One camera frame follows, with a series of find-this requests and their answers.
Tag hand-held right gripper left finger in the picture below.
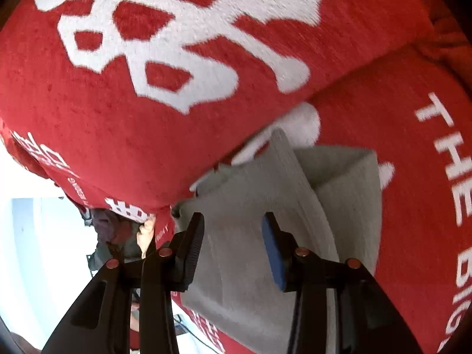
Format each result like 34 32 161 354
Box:
40 212 206 354

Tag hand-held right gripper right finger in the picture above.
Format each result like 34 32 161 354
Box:
261 212 425 354

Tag grey sweater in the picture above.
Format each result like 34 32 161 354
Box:
171 128 383 354

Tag pale beige object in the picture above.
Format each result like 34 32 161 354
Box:
136 217 157 259

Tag large red printed cushion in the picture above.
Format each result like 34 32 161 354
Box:
0 0 443 225

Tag red printed blanket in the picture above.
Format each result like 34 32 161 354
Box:
140 44 472 354

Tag small red printed cushion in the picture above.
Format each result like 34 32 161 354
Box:
413 0 472 85

